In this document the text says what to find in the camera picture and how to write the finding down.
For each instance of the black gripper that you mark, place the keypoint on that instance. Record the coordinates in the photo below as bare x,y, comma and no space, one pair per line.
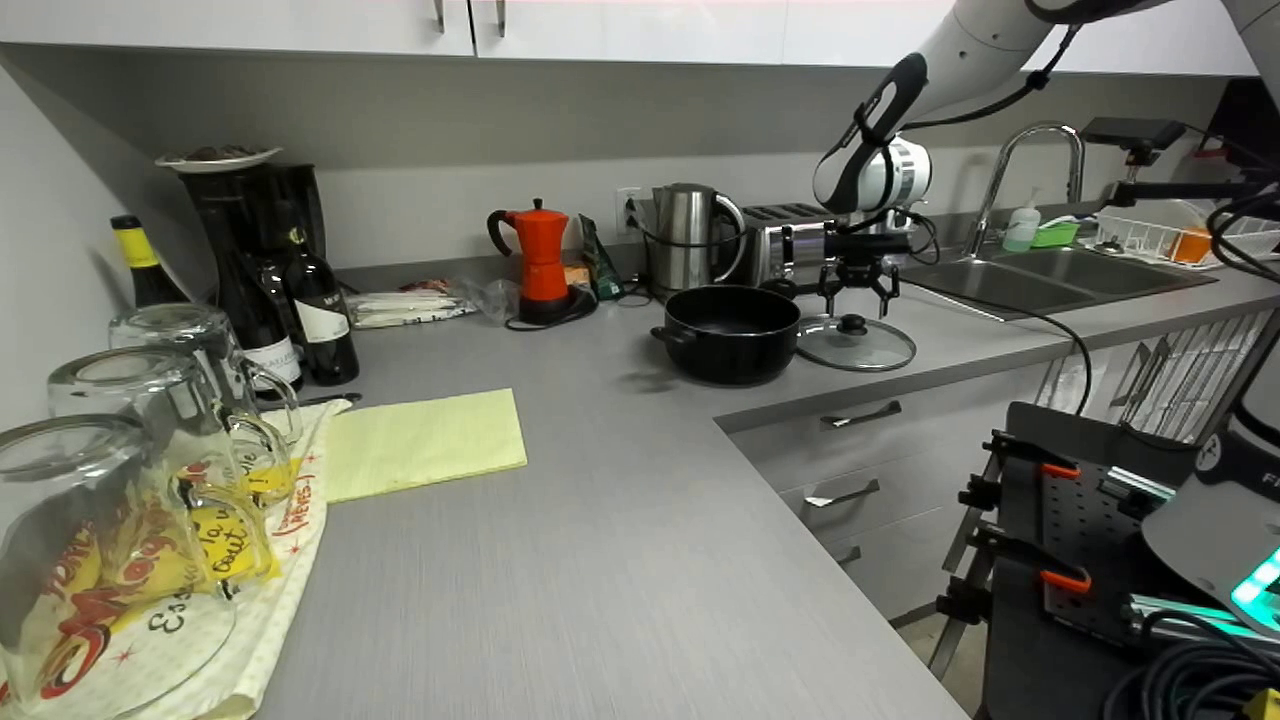
871,249

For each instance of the gray robot base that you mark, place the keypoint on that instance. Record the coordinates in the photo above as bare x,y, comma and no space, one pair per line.
1207,534

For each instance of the black cooking pot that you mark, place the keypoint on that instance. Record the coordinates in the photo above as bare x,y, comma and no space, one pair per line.
727,349

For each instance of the red moka pot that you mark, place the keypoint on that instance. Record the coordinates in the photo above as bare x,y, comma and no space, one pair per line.
543,263

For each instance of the stainless steel toaster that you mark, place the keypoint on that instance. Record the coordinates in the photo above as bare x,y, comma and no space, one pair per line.
782,253

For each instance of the steel sink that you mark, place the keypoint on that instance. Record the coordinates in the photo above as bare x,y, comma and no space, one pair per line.
1013,283

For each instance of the steel kitchen faucet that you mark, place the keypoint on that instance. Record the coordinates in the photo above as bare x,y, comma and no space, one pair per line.
994,187

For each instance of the green soap bottle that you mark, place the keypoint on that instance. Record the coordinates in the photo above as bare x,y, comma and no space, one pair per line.
1022,230

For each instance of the stainless steel kettle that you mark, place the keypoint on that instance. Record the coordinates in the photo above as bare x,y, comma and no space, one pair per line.
686,232

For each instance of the green sponge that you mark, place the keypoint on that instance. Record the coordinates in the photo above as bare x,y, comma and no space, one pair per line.
1056,232

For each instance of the white dish rack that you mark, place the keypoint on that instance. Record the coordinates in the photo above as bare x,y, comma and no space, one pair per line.
1134,232

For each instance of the ribbed gray cabinet front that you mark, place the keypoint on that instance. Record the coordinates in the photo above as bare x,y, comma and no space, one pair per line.
1175,380

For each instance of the orange container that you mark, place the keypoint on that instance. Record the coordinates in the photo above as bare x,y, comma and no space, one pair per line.
1191,245

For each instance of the folded white cloth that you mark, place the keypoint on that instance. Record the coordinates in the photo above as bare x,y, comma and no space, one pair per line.
402,311

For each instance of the yellow cloth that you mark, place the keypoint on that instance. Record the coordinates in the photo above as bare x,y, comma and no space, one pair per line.
423,446

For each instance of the black coffee machine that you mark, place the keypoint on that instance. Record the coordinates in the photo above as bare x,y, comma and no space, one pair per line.
244,227

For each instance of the printed kitchen towel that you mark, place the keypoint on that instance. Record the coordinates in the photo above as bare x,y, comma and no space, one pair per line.
284,560

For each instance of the white plate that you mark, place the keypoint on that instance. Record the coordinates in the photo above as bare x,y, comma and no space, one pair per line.
223,160

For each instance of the clear drinking glass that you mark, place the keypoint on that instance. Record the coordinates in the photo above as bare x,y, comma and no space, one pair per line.
133,384
182,326

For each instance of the dark wine bottle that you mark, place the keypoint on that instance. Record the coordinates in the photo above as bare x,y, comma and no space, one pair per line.
141,265

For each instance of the large printed drinking glass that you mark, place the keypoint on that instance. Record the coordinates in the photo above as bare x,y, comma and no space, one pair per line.
81,574

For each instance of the white wall socket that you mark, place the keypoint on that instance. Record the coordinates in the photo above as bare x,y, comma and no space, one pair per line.
632,212

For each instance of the black camera on stand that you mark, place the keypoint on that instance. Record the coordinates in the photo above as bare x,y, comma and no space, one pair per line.
1129,128

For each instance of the aluminium rail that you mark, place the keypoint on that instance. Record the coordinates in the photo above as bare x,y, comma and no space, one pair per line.
1185,617

